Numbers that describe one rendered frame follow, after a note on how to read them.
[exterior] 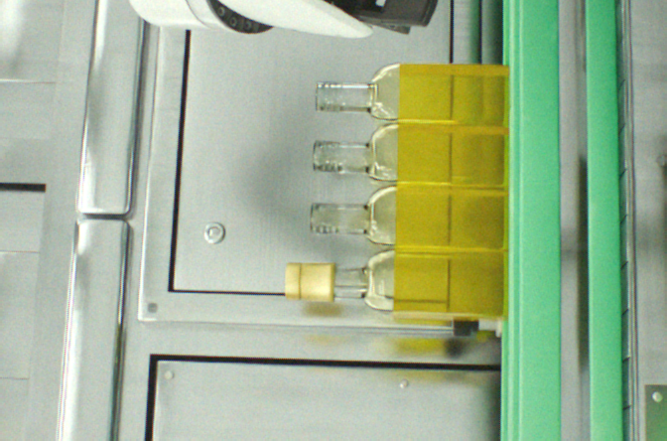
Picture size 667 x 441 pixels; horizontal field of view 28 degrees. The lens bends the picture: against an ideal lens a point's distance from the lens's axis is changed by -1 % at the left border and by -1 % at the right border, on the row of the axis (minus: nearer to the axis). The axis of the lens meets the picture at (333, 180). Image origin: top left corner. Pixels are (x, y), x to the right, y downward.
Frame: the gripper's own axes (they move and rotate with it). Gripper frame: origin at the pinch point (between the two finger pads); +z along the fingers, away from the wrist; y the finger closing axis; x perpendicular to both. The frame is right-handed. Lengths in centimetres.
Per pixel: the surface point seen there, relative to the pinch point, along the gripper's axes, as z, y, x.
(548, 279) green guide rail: -8.3, 30.9, 11.4
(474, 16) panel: -40, 41, -14
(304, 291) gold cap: -30.1, 25.0, 18.8
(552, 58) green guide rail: -13.8, 28.5, -6.2
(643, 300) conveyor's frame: -2.0, 35.1, 10.6
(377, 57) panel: -45, 34, -7
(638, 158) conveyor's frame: -5.6, 33.3, -0.1
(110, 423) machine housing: -49, 22, 37
